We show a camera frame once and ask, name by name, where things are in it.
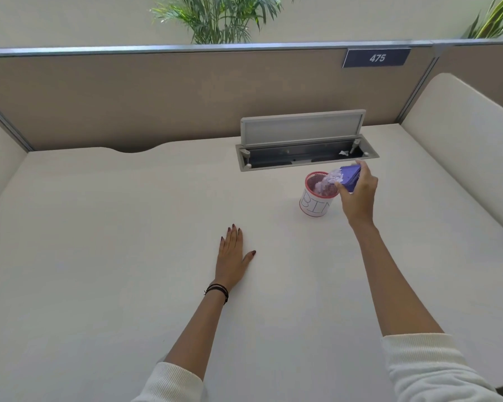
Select person's right hand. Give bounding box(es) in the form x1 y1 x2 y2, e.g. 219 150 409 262
334 160 379 229

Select person's left hand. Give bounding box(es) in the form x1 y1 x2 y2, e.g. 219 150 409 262
214 224 257 293

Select purple box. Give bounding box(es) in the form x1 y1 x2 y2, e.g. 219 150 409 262
338 163 363 193

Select person's right forearm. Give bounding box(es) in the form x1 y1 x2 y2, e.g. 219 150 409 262
350 222 445 337

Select person's left forearm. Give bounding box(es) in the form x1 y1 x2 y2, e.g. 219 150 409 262
164 282 230 381

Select red mesh bin with white label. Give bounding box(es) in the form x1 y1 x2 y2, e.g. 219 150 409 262
299 171 341 217

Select black wrist bands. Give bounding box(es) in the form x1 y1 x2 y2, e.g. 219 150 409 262
204 283 229 305

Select blue number sign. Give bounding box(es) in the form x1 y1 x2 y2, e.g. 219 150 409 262
342 48 412 68

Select beige cubicle partition panel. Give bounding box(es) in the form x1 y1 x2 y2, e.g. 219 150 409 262
0 39 503 153

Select green palm plant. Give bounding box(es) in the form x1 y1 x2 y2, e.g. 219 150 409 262
150 0 296 45

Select green leafy plant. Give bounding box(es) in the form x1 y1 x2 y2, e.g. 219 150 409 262
462 0 503 40

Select grey desk cable box tray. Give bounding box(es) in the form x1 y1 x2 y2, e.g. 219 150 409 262
235 135 380 172

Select grey desk cable box lid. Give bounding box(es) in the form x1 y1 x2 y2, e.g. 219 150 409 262
240 109 366 148

